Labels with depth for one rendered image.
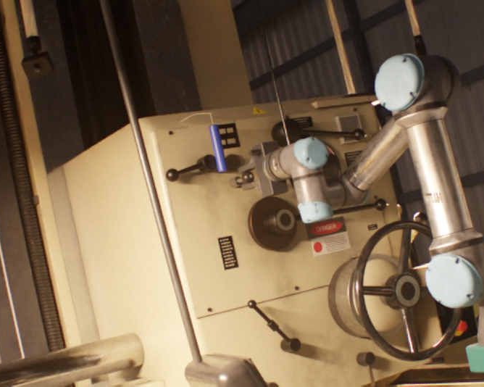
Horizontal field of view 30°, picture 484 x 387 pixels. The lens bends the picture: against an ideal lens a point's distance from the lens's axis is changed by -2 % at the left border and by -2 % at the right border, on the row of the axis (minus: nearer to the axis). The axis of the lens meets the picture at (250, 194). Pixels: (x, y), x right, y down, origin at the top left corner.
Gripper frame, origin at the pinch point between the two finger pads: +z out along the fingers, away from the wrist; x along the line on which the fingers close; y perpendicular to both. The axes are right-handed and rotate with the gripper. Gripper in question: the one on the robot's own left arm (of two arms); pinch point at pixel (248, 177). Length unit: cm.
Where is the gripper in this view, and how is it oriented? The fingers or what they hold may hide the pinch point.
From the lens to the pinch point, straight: 239.3
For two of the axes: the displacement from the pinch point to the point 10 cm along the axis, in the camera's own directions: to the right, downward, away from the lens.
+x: 2.2, 9.7, -0.7
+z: -5.1, 1.8, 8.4
